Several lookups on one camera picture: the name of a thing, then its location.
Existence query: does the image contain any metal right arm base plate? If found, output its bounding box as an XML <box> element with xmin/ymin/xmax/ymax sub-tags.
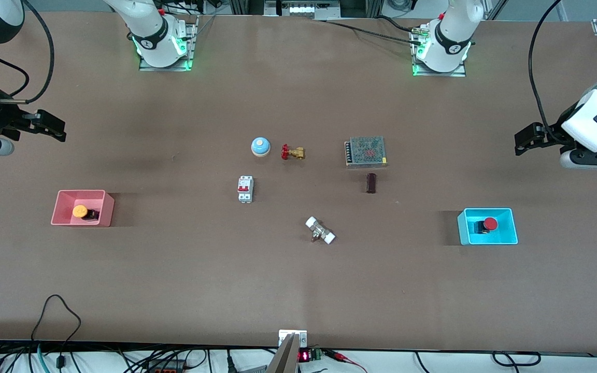
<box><xmin>139</xmin><ymin>15</ymin><xmax>198</xmax><ymax>71</ymax></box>

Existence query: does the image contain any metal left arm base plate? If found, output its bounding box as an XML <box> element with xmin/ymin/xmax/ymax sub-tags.
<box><xmin>411</xmin><ymin>26</ymin><xmax>467</xmax><ymax>78</ymax></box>

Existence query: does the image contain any silver equipment box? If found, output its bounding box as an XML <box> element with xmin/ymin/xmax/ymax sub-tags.
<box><xmin>265</xmin><ymin>0</ymin><xmax>342</xmax><ymax>20</ymax></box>

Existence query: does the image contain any black power strip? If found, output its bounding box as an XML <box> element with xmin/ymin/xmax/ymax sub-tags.
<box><xmin>142</xmin><ymin>360</ymin><xmax>188</xmax><ymax>373</ymax></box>

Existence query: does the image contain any metal mesh power supply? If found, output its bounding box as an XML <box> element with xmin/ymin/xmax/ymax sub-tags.
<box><xmin>344</xmin><ymin>136</ymin><xmax>388</xmax><ymax>168</ymax></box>

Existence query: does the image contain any black table cable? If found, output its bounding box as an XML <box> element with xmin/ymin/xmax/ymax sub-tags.
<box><xmin>323</xmin><ymin>15</ymin><xmax>426</xmax><ymax>45</ymax></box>

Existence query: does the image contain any red clip lead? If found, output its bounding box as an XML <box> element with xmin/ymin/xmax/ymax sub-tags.
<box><xmin>324</xmin><ymin>350</ymin><xmax>369</xmax><ymax>373</ymax></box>

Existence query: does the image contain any white mounting bracket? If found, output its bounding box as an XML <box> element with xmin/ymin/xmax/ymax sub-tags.
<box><xmin>278</xmin><ymin>329</ymin><xmax>308</xmax><ymax>348</ymax></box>

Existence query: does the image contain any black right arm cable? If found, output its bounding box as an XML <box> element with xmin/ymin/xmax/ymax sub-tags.
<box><xmin>0</xmin><ymin>0</ymin><xmax>55</xmax><ymax>104</ymax></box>

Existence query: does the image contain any white capped pipe fitting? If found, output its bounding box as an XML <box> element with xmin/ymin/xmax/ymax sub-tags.
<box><xmin>305</xmin><ymin>216</ymin><xmax>336</xmax><ymax>245</ymax></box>

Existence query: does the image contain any yellow push button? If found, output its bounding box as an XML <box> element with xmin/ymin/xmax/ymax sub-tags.
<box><xmin>72</xmin><ymin>205</ymin><xmax>101</xmax><ymax>222</ymax></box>

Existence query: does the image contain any blue plastic box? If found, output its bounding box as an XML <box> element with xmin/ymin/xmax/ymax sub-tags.
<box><xmin>457</xmin><ymin>208</ymin><xmax>519</xmax><ymax>246</ymax></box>

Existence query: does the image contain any white circuit breaker red switch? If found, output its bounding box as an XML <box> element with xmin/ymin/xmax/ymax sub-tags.
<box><xmin>237</xmin><ymin>176</ymin><xmax>254</xmax><ymax>204</ymax></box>

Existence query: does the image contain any black coiled cable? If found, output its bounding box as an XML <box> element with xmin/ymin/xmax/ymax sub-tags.
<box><xmin>492</xmin><ymin>351</ymin><xmax>542</xmax><ymax>367</ymax></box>

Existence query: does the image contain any grey metal bar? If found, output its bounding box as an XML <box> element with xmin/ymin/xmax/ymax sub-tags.
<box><xmin>266</xmin><ymin>333</ymin><xmax>300</xmax><ymax>373</ymax></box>

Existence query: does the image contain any pink plastic box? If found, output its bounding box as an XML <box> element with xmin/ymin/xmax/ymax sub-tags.
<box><xmin>51</xmin><ymin>190</ymin><xmax>115</xmax><ymax>228</ymax></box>

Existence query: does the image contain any black looped cable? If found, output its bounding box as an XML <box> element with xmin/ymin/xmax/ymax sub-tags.
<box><xmin>30</xmin><ymin>294</ymin><xmax>82</xmax><ymax>369</ymax></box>

